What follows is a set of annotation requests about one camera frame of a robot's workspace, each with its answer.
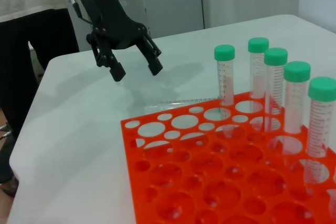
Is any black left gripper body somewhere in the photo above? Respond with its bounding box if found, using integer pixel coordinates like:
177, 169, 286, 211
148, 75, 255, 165
78, 0, 152, 51

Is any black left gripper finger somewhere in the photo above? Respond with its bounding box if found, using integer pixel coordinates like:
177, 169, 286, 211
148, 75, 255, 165
136, 34, 164, 77
86, 31, 127, 83

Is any clear green-capped test tube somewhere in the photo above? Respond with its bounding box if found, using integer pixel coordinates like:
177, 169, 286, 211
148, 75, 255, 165
143, 95, 224, 113
248, 37, 270, 130
214, 44, 239, 141
283, 61, 312, 156
264, 47, 289, 154
304, 76, 336, 185

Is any orange test tube rack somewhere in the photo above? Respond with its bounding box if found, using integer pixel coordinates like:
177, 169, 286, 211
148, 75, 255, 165
120, 91, 336, 224

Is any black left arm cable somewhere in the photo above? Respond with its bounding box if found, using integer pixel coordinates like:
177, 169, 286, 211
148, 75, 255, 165
67, 0, 95, 27

